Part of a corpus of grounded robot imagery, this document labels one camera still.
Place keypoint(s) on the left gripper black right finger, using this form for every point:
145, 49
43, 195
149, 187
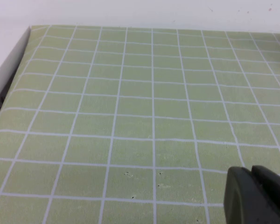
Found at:
276, 189

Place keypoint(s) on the green grid cutting mat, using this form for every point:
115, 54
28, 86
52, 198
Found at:
130, 112

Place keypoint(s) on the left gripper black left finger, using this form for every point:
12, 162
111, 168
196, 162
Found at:
240, 200

